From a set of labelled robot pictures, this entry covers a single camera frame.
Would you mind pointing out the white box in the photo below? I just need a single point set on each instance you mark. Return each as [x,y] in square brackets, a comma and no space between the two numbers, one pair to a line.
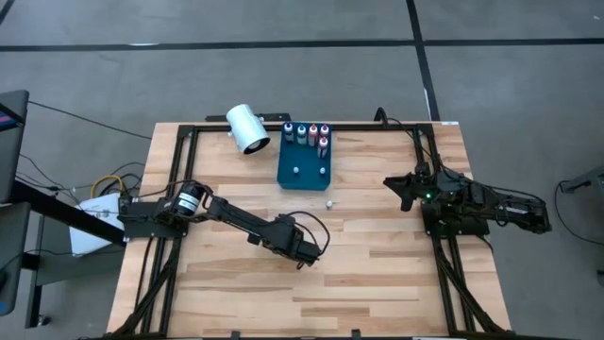
[94,226]

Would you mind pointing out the black-tipped food coloring bottle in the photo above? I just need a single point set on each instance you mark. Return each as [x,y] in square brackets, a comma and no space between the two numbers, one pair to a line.
[288,132]

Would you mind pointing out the dark desk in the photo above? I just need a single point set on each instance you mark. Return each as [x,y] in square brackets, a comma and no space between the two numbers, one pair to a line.
[47,208]

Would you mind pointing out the dark monitor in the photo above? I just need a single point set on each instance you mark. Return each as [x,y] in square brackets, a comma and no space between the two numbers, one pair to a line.
[11,141]

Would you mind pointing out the grey chair base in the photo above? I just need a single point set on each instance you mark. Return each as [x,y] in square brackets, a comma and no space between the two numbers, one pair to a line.
[585,181]

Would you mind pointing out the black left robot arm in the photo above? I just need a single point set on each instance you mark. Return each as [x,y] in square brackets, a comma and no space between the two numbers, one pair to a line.
[226,215]

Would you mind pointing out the blue plastic bin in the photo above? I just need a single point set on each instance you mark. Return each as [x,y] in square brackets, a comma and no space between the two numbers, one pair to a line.
[304,160]

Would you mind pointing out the orange food coloring bottle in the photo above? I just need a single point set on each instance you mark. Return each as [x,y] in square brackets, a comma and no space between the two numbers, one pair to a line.
[313,134]

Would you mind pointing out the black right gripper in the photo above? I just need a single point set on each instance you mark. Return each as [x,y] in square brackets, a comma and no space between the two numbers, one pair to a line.
[429,189]

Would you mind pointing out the white cylindrical cup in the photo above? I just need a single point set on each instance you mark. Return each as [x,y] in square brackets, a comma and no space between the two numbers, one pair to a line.
[245,127]

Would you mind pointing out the black aluminium table frame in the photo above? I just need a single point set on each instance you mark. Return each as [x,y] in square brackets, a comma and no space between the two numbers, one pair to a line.
[368,128]

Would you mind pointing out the green food coloring bottle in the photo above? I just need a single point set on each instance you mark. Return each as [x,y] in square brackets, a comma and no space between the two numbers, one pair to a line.
[301,133]

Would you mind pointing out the pink-tipped food coloring bottle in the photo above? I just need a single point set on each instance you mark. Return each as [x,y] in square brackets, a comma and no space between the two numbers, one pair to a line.
[323,147]

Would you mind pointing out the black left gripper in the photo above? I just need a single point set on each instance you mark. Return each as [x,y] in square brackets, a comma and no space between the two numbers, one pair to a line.
[295,241]

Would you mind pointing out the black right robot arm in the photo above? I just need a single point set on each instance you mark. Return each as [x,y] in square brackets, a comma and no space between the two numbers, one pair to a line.
[495,208]

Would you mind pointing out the black mounting plate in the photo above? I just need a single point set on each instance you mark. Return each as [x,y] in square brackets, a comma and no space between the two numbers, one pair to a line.
[273,116]

